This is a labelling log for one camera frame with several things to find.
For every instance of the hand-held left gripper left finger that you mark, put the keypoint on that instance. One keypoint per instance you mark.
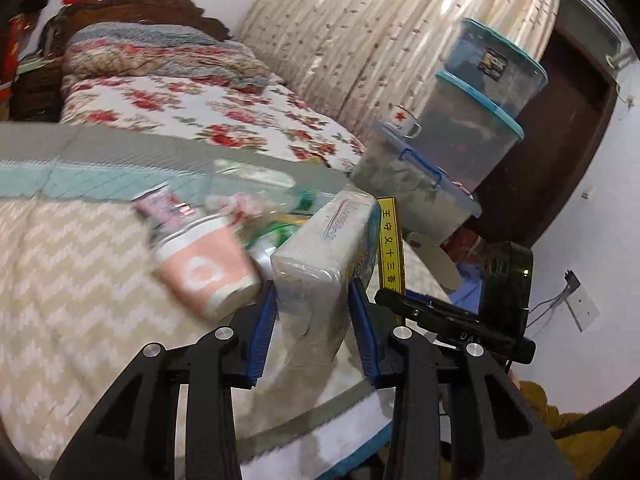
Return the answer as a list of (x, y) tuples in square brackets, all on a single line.
[(262, 332)]

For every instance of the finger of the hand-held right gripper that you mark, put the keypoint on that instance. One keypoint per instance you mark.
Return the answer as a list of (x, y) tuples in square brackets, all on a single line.
[(415, 307)]

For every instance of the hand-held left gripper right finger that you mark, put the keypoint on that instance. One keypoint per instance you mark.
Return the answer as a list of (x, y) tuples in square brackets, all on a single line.
[(362, 332)]

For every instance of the clear-wrapped tissue pack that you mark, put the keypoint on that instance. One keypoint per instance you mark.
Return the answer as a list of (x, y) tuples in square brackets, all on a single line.
[(320, 260)]

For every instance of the pink white tube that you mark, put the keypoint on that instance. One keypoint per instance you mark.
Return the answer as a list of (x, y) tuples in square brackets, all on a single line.
[(160, 210)]

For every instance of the beige hand fan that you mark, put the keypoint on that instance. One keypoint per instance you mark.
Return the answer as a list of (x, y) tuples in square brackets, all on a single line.
[(437, 265)]

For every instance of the yellow narrow box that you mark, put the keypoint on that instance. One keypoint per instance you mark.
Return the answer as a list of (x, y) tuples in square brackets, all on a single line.
[(391, 245)]

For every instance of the pink paper cup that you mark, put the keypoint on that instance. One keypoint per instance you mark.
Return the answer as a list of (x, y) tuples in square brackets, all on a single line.
[(205, 270)]

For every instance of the green white container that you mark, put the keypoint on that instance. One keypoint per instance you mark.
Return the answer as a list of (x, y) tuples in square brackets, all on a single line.
[(270, 245)]

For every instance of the clear storage bin blue latch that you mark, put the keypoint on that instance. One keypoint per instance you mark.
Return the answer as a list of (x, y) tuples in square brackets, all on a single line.
[(400, 185)]

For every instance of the dark wooden door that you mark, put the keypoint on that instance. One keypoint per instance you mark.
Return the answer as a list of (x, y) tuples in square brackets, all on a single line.
[(565, 160)]

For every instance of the clear bottle green cap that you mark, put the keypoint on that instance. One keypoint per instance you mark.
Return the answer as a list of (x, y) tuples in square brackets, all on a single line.
[(280, 185)]

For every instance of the clear storage bin teal lid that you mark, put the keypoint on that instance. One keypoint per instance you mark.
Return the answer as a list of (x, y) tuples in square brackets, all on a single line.
[(465, 140)]

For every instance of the person's yellow clothing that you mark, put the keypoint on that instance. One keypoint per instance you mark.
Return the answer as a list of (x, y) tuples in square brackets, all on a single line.
[(565, 435)]

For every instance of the white enamel mug red star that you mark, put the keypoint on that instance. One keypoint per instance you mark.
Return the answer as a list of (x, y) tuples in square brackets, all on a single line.
[(402, 121)]

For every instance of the clear storage bin black label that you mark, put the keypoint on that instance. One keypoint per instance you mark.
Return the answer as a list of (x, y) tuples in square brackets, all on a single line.
[(492, 67)]

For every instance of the floral bedsheet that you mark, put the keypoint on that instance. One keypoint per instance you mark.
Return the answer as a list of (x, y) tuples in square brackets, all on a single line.
[(200, 110)]

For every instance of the beige patterned curtain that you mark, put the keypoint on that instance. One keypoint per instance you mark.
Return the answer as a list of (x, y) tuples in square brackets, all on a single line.
[(375, 35)]

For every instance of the folded floral quilt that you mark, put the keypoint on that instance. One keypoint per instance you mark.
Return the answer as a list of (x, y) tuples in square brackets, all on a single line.
[(150, 57)]

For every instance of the dark wooden nightstand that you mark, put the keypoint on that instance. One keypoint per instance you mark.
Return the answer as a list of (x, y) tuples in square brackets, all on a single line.
[(37, 95)]

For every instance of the dark carved wooden headboard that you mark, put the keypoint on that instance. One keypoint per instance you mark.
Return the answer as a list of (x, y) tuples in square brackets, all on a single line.
[(140, 7)]

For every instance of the cluttered shelf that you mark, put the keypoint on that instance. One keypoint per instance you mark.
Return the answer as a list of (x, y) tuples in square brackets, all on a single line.
[(15, 50)]

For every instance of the white wall socket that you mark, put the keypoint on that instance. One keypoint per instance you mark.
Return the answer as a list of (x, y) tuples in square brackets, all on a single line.
[(582, 302)]

